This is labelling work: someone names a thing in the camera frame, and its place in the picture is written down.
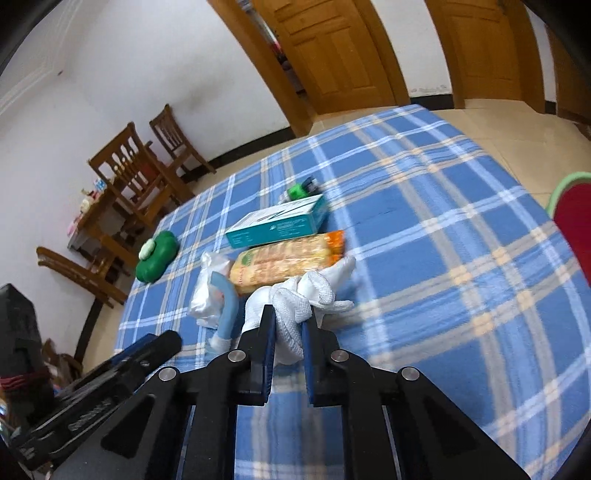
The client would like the teal and white box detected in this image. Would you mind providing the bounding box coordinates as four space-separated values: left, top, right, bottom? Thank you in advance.
225 194 328 250

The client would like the small green toy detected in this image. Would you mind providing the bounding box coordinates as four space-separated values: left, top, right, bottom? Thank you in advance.
279 178 321 204

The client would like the green flower-shaped box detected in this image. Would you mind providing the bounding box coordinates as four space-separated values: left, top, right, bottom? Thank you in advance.
135 231 179 283

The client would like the black storage box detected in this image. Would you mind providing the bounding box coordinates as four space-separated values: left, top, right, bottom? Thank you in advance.
0 284 56 416

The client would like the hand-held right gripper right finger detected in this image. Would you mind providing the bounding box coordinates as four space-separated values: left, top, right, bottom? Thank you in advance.
302 318 532 480

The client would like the blue plastic scoop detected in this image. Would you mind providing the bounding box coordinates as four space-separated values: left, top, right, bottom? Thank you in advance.
210 271 241 354

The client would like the small wooden chair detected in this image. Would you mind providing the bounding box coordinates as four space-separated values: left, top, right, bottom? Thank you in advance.
148 104 217 183

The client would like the tall wooden chair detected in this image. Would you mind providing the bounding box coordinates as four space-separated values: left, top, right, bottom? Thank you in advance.
88 121 197 236

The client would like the clear plastic bag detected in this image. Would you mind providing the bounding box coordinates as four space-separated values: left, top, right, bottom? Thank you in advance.
189 251 232 329

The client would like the blue plaid tablecloth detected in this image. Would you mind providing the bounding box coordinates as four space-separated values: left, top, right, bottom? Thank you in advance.
119 104 591 480

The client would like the low wooden chair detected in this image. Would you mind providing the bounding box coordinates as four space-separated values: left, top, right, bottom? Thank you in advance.
36 246 129 309

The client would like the wooden panel door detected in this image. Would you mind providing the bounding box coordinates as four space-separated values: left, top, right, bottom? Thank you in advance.
443 0 532 100
272 0 398 116

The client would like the wooden dining table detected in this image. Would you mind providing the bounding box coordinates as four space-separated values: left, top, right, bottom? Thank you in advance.
67 185 153 278

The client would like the orange cracker packet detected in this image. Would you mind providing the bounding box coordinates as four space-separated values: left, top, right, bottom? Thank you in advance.
229 230 346 296

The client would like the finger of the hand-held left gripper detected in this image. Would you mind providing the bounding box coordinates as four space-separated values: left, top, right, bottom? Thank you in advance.
121 330 182 374
111 335 160 365

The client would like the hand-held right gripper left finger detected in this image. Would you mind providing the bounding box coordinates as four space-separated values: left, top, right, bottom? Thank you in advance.
48 304 278 480

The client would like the red bin with green rim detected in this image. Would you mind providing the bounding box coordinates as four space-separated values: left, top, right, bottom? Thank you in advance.
546 172 591 282

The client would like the white cotton glove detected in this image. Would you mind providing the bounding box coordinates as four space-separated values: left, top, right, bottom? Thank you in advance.
243 255 357 366

